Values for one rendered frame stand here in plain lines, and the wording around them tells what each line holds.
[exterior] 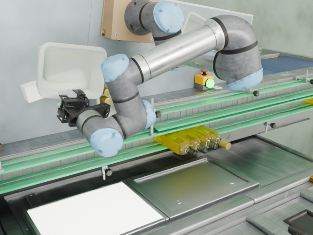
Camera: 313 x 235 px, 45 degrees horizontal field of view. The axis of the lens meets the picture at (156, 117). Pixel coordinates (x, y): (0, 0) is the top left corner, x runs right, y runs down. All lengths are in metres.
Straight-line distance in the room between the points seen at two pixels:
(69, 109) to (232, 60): 0.50
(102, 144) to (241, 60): 0.48
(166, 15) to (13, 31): 0.58
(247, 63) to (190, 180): 0.69
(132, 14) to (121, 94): 0.66
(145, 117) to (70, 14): 0.73
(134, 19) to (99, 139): 0.73
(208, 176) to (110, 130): 0.82
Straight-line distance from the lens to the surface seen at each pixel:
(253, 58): 1.17
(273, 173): 1.89
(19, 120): 1.65
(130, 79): 0.98
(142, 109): 1.03
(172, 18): 1.48
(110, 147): 0.99
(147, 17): 1.51
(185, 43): 1.06
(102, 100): 1.70
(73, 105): 1.15
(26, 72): 1.60
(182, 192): 1.58
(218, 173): 1.75
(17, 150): 1.57
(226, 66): 1.19
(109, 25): 1.62
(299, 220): 1.59
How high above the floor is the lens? 2.27
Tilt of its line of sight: 52 degrees down
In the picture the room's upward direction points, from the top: 117 degrees clockwise
